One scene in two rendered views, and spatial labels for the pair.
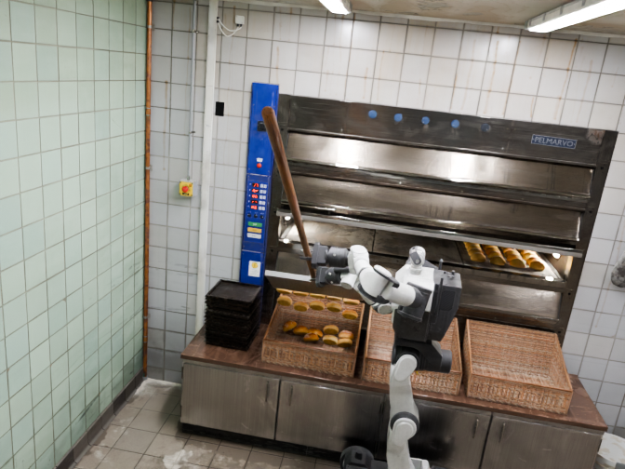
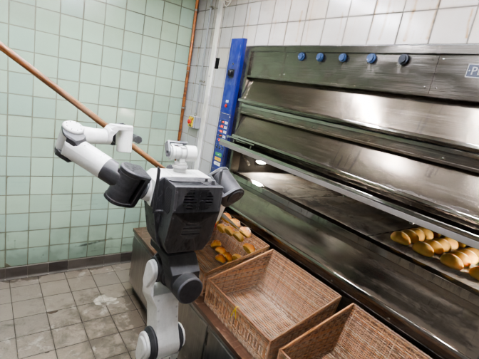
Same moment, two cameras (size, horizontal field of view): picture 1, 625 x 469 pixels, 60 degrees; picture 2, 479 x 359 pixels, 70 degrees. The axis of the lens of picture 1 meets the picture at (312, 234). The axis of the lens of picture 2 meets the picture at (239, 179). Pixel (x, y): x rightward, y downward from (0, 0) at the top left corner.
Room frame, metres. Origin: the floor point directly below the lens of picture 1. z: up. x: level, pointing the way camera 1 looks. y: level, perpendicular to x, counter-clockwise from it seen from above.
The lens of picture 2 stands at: (1.60, -1.66, 1.75)
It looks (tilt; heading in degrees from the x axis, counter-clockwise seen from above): 14 degrees down; 45
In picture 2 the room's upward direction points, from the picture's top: 10 degrees clockwise
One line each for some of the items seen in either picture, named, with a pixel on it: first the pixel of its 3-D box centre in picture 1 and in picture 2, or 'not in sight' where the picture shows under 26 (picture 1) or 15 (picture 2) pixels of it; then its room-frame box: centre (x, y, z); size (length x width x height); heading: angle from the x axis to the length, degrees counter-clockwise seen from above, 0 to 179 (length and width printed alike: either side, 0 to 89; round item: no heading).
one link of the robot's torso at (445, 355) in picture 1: (421, 352); (176, 268); (2.38, -0.59, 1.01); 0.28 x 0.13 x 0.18; 84
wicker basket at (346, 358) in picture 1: (314, 330); (214, 249); (3.05, -0.08, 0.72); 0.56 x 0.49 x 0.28; 83
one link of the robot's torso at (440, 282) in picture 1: (424, 301); (180, 206); (2.38, -0.56, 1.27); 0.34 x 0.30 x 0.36; 170
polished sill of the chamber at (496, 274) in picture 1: (417, 262); (320, 218); (3.27, -0.68, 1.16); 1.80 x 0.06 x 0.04; 83
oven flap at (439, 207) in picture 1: (427, 205); (333, 154); (3.24, -0.68, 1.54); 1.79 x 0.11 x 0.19; 83
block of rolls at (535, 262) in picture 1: (500, 248); (461, 247); (3.61, -1.30, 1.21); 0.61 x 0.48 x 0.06; 173
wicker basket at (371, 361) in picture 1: (411, 347); (269, 298); (2.97, -0.67, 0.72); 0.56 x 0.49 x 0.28; 84
